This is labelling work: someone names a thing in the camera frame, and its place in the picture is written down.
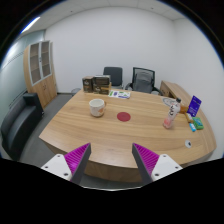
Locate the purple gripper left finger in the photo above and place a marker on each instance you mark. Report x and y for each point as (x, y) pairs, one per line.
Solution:
(70, 166)

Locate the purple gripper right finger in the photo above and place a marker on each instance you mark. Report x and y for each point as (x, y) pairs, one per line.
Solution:
(152, 166)

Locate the clear plastic water bottle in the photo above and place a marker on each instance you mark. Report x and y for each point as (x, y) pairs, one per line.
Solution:
(173, 111)

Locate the blue small tube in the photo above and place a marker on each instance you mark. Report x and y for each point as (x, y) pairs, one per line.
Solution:
(192, 127)

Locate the red round coaster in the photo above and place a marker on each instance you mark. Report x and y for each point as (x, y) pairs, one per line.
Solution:
(123, 116)

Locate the green small pack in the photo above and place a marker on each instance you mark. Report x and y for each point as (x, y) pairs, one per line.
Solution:
(198, 123)

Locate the white ceramic mug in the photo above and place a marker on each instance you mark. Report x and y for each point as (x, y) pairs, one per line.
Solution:
(97, 107)

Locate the grey round plate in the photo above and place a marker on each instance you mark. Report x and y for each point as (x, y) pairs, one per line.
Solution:
(168, 101)

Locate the black leather sofa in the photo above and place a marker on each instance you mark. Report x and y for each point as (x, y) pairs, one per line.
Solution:
(19, 123)

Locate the wooden side desk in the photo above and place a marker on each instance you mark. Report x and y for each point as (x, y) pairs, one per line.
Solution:
(173, 90)

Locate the white leaflet on table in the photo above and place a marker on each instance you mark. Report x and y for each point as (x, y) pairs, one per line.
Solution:
(119, 94)

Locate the dark tall box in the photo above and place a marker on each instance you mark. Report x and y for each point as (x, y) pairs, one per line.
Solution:
(87, 84)

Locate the dark wide box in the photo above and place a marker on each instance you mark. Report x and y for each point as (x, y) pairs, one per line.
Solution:
(102, 84)

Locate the grey mesh office chair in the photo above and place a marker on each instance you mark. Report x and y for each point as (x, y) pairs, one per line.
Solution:
(143, 80)

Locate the black office chair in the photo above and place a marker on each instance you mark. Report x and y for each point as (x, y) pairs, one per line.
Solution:
(116, 76)

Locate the wooden cabinet with glass doors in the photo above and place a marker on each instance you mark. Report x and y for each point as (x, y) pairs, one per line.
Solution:
(38, 71)

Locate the white table cable grommet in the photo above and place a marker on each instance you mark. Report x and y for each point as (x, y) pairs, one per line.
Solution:
(188, 144)

